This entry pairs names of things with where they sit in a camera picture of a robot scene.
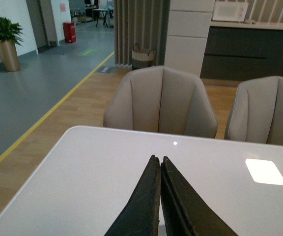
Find grey curtain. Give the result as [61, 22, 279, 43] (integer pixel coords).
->
[113, 0, 170, 65]

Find white cabinet column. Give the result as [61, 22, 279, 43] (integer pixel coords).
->
[164, 0, 215, 76]

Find dark kitchen counter cabinet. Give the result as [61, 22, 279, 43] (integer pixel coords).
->
[200, 26, 283, 81]

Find red bin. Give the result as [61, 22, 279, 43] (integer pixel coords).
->
[63, 22, 76, 43]

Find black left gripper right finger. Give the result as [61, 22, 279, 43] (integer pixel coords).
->
[161, 156, 237, 236]

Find beige chair left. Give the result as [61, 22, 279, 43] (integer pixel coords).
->
[103, 66, 218, 138]

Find pink wall notice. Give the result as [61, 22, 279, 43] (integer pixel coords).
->
[59, 3, 66, 12]

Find woven basket with handles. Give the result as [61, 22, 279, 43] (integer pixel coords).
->
[132, 43, 155, 70]

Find beige chair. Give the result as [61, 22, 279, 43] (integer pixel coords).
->
[103, 66, 218, 138]
[224, 76, 283, 146]

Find person in black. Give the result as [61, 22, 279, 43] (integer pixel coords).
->
[93, 0, 100, 21]

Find white microwave oven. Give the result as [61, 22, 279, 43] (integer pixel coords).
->
[212, 1, 249, 22]

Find green potted plant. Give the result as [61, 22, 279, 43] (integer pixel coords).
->
[0, 17, 23, 46]

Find gold plant pot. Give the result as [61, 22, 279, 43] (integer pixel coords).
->
[0, 40, 20, 72]

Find beige chair right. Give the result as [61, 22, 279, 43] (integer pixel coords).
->
[224, 76, 283, 146]

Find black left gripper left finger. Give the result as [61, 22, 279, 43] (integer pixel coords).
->
[105, 155, 161, 236]

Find background work table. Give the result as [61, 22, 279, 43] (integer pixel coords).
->
[95, 7, 113, 27]

